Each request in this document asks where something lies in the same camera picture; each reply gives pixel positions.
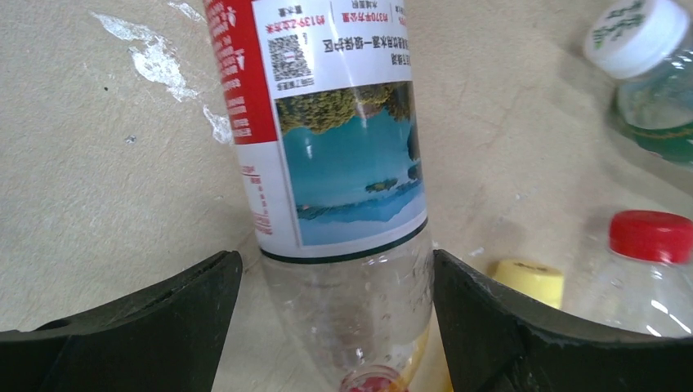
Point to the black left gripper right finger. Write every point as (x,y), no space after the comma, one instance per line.
(498,339)

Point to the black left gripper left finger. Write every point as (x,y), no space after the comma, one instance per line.
(165,337)

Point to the yellow honey pomelo bottle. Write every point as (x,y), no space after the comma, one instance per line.
(535,280)

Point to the red white Nongfu bottle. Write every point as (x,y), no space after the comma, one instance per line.
(640,280)

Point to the red label water bottle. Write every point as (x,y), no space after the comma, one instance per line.
(320,99)

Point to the green tea bottle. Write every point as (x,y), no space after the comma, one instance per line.
(646,47)

